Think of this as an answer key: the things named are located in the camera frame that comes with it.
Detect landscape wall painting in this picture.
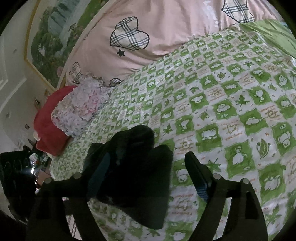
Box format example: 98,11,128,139
25,0,107,89

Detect green patterned bed sheet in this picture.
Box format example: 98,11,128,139
50,26,295,240

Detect floral ruffled pillow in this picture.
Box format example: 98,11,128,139
51,76,113,137

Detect black pants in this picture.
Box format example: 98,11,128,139
82,125,173,230

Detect red pillow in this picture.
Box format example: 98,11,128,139
34,86,75,157

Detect plain green blanket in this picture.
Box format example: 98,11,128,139
240,20,295,58

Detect pink heart print quilt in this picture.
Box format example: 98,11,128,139
66,1,280,85

